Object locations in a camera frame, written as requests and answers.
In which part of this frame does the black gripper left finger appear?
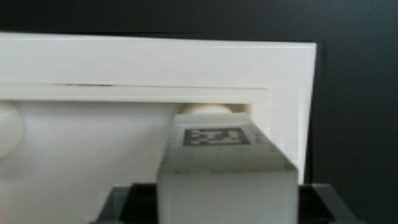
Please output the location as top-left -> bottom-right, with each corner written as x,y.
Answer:
88,184 -> 158,224

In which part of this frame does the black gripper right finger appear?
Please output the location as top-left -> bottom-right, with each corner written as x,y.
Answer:
298,184 -> 362,224

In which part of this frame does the white leg with tag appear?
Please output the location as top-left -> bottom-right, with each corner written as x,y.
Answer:
156,104 -> 298,224

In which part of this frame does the white square tabletop with sockets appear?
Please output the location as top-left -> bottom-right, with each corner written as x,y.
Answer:
0,84 -> 266,224

